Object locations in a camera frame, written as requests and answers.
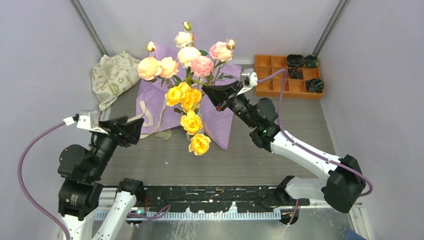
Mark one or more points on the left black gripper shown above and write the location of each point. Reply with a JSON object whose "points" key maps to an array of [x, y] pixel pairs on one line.
{"points": [[124, 132]]}

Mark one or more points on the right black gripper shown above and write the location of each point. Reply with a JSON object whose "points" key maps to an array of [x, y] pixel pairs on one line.
{"points": [[218, 94]]}

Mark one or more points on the cream printed ribbon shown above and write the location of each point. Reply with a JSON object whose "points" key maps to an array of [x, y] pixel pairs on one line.
{"points": [[151, 122]]}

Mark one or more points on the pink peony flower stem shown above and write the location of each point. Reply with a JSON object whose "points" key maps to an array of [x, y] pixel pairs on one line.
{"points": [[208, 68]]}

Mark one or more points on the purple pink wrapping paper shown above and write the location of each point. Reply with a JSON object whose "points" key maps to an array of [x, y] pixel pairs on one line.
{"points": [[217, 125]]}

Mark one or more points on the yellow rose flower spray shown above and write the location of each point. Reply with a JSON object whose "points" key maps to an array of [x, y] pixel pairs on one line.
{"points": [[187, 101]]}

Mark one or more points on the pink white flower spray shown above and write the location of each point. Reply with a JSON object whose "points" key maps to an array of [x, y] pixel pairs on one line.
{"points": [[185, 41]]}

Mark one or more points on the peach rose flower stem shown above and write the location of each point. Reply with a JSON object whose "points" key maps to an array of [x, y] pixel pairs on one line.
{"points": [[151, 68]]}

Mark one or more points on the small pale pink rosebud stem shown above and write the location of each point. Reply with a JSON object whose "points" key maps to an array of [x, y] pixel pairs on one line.
{"points": [[192, 81]]}

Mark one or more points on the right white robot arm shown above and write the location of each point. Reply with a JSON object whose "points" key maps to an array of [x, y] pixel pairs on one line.
{"points": [[339, 180]]}

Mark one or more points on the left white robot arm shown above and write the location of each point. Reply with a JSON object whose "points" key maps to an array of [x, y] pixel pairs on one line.
{"points": [[82, 169]]}

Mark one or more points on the white ribbed vase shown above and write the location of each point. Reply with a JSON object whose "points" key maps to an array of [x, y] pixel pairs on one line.
{"points": [[201, 130]]}

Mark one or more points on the fallen green leaf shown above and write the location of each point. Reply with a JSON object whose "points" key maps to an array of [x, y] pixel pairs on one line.
{"points": [[164, 135]]}

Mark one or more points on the orange compartment tray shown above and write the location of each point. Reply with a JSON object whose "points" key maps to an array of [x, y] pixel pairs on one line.
{"points": [[266, 65]]}

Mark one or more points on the cream patterned cloth bag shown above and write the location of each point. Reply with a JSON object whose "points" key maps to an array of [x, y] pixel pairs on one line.
{"points": [[113, 76]]}

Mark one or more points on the dark sock in tray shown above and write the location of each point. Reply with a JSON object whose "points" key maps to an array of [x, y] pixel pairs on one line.
{"points": [[295, 73]]}

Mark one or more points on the dark rolled sock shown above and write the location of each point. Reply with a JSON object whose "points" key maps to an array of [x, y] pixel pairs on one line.
{"points": [[295, 60]]}

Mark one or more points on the patterned sock front compartment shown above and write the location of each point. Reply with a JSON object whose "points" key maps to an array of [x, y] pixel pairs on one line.
{"points": [[315, 85]]}

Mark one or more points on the green blue rolled sock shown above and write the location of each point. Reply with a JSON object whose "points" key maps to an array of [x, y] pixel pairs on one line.
{"points": [[311, 62]]}

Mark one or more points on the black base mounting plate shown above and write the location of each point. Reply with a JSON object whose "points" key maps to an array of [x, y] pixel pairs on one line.
{"points": [[212, 199]]}

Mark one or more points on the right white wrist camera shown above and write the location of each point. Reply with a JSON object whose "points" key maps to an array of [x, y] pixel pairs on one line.
{"points": [[249, 80]]}

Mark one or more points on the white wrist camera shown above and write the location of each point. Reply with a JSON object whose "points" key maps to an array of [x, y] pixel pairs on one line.
{"points": [[86, 120], [249, 80]]}

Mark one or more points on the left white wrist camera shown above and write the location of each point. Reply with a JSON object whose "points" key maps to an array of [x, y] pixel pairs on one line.
{"points": [[86, 120]]}

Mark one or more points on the left corner frame post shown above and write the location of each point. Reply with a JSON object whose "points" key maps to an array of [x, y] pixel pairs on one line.
{"points": [[87, 23]]}

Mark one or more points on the corner frame post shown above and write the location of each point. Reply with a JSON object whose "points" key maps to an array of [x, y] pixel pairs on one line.
{"points": [[336, 14], [87, 23]]}

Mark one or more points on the aluminium front rail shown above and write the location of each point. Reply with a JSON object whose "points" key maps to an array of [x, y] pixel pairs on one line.
{"points": [[205, 215]]}

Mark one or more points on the right corner frame post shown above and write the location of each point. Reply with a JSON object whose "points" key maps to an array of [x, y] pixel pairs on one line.
{"points": [[336, 14]]}

